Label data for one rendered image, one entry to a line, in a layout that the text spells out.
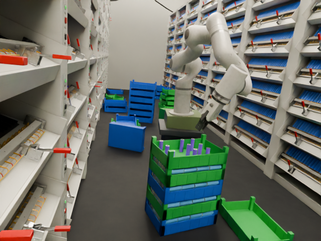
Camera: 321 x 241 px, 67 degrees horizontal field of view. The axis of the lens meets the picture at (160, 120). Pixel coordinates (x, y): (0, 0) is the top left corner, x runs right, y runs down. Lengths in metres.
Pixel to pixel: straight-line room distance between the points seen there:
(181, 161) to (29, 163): 0.63
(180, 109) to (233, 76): 0.79
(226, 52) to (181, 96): 0.70
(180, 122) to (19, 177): 1.37
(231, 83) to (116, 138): 1.25
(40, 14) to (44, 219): 0.53
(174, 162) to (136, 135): 1.02
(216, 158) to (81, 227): 0.67
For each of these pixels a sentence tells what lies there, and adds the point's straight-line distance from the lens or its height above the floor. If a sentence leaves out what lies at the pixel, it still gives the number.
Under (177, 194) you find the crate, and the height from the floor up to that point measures 0.20.
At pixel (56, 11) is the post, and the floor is 0.85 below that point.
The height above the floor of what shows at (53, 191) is 0.33.
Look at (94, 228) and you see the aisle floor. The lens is 1.22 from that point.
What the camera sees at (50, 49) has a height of 0.75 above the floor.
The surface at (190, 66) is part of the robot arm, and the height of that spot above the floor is 0.72.
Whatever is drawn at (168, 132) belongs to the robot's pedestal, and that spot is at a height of 0.27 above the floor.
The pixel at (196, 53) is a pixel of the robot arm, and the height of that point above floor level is 0.81.
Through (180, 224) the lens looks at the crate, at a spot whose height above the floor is 0.04.
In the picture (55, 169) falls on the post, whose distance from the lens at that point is 0.81.
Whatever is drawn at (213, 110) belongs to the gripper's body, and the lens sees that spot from 1.10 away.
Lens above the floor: 0.75
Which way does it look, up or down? 14 degrees down
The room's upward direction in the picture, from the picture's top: 6 degrees clockwise
